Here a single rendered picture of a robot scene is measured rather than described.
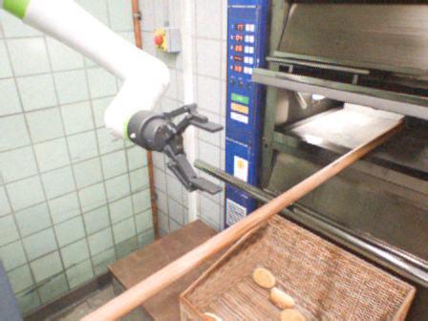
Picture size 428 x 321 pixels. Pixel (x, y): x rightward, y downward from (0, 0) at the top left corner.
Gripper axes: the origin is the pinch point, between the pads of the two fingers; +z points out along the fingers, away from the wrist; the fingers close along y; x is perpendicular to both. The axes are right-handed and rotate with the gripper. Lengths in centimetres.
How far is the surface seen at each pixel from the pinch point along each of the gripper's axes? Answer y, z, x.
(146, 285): 13.0, 7.1, 21.8
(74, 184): 58, -117, -10
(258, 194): 16.5, -2.4, -17.9
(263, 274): 69, -15, -41
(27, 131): 25, -117, 6
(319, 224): 16.3, 15.3, -17.9
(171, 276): 13.6, 7.8, 17.3
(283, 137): 16, -22, -55
